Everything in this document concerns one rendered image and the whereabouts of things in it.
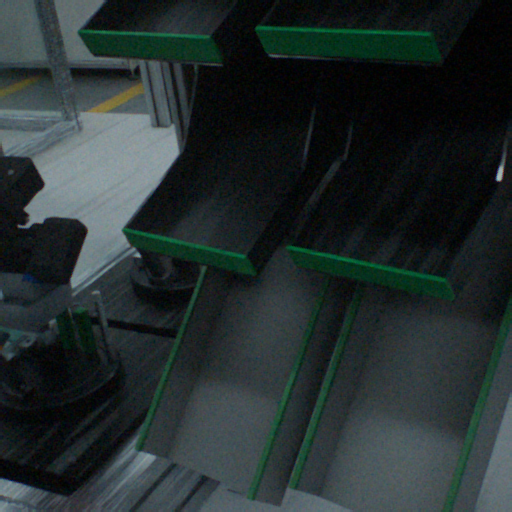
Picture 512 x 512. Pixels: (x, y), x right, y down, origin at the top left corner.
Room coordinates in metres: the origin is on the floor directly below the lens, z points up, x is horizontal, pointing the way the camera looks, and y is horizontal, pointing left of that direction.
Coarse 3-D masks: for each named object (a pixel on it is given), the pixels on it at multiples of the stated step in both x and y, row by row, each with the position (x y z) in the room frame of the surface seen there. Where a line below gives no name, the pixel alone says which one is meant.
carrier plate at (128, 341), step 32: (128, 352) 0.93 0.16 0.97; (160, 352) 0.92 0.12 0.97; (128, 384) 0.86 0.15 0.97; (96, 416) 0.81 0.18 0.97; (128, 416) 0.80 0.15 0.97; (0, 448) 0.78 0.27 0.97; (32, 448) 0.78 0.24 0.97; (64, 448) 0.77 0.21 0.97; (96, 448) 0.76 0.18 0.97; (32, 480) 0.75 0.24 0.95; (64, 480) 0.73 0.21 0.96
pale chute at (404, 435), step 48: (384, 288) 0.70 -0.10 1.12; (480, 288) 0.67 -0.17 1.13; (384, 336) 0.68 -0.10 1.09; (432, 336) 0.66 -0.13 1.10; (480, 336) 0.64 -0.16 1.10; (336, 384) 0.65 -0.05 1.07; (384, 384) 0.65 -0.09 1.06; (432, 384) 0.63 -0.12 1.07; (480, 384) 0.61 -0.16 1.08; (336, 432) 0.64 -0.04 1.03; (384, 432) 0.62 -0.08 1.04; (432, 432) 0.60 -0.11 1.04; (480, 432) 0.56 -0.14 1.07; (336, 480) 0.62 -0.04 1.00; (384, 480) 0.60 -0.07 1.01; (432, 480) 0.58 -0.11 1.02; (480, 480) 0.56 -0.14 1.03
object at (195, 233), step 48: (240, 48) 0.83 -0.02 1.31; (192, 96) 0.79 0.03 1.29; (240, 96) 0.83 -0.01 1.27; (288, 96) 0.81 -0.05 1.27; (336, 96) 0.72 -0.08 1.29; (192, 144) 0.78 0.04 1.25; (240, 144) 0.78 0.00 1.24; (288, 144) 0.75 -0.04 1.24; (336, 144) 0.71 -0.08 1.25; (192, 192) 0.75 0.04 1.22; (240, 192) 0.72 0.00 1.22; (288, 192) 0.67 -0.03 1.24; (144, 240) 0.70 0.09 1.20; (192, 240) 0.69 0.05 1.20; (240, 240) 0.67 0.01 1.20
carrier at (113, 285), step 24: (120, 264) 1.17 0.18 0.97; (144, 264) 1.10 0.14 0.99; (168, 264) 1.10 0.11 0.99; (192, 264) 1.09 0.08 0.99; (96, 288) 1.10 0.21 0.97; (120, 288) 1.09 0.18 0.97; (144, 288) 1.05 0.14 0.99; (168, 288) 1.03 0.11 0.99; (192, 288) 1.03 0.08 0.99; (72, 312) 1.05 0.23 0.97; (120, 312) 1.03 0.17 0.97; (144, 312) 1.02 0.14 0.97; (168, 312) 1.01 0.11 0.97; (168, 336) 0.97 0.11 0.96
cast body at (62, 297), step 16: (0, 272) 0.88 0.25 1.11; (16, 272) 0.87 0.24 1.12; (16, 288) 0.87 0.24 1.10; (32, 288) 0.86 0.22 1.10; (48, 288) 0.87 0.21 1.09; (64, 288) 0.89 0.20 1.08; (0, 304) 0.86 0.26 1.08; (16, 304) 0.86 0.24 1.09; (32, 304) 0.85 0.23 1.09; (48, 304) 0.87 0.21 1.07; (64, 304) 0.89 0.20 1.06; (16, 320) 0.86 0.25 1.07; (32, 320) 0.85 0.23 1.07; (48, 320) 0.86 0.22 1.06
